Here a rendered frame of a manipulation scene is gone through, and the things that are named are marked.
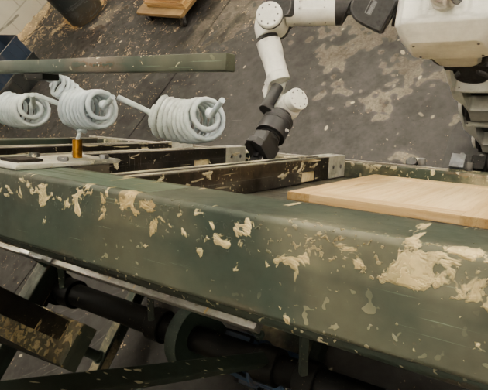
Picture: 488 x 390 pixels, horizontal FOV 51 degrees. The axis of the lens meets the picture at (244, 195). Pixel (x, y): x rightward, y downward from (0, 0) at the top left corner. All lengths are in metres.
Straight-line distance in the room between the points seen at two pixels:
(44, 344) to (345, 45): 2.59
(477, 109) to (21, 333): 1.81
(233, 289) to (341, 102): 2.75
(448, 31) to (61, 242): 1.10
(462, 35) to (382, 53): 1.97
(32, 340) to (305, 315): 1.54
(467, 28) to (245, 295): 1.08
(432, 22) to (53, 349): 1.50
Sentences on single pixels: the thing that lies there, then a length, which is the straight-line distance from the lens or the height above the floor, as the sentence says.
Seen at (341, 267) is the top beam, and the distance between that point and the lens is 0.45.
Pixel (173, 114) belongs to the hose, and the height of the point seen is 1.84.
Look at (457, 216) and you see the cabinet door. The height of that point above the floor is 1.34.
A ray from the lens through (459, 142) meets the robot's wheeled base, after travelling 2.63.
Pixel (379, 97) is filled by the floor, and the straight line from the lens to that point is 3.15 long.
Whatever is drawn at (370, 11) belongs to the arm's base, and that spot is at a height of 1.34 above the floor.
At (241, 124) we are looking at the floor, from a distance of 3.41.
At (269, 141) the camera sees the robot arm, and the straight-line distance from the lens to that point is 1.42.
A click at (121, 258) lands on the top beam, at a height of 1.84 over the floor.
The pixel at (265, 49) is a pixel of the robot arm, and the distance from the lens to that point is 1.55.
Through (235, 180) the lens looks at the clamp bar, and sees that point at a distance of 1.19.
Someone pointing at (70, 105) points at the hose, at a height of 1.86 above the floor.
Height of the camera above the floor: 2.26
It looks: 48 degrees down
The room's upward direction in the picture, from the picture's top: 39 degrees counter-clockwise
